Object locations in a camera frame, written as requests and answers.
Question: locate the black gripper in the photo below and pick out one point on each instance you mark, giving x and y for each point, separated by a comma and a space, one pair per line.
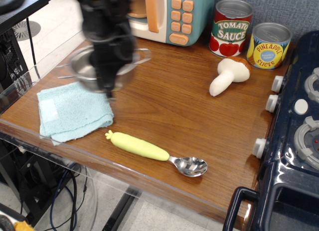
107, 58

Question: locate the small stainless steel pot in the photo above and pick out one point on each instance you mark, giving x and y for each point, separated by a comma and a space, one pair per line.
82, 70

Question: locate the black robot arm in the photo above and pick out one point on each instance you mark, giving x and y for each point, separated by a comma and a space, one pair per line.
106, 25

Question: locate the light blue folded cloth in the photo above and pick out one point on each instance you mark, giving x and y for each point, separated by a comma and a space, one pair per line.
70, 112

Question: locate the toy microwave oven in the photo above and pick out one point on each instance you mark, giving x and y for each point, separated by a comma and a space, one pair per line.
176, 22

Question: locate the black desk at left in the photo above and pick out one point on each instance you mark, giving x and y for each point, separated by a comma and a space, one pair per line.
14, 11

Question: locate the plush mushroom toy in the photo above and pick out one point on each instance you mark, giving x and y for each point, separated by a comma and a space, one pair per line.
230, 69

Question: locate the tomato sauce can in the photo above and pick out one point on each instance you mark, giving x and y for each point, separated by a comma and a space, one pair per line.
230, 26

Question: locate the pineapple slices can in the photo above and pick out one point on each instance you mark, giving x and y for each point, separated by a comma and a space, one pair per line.
268, 45

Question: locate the dark blue toy stove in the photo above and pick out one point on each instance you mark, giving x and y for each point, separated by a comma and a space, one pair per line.
287, 196

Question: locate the spoon with green handle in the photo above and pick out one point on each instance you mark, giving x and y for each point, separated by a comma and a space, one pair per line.
189, 166

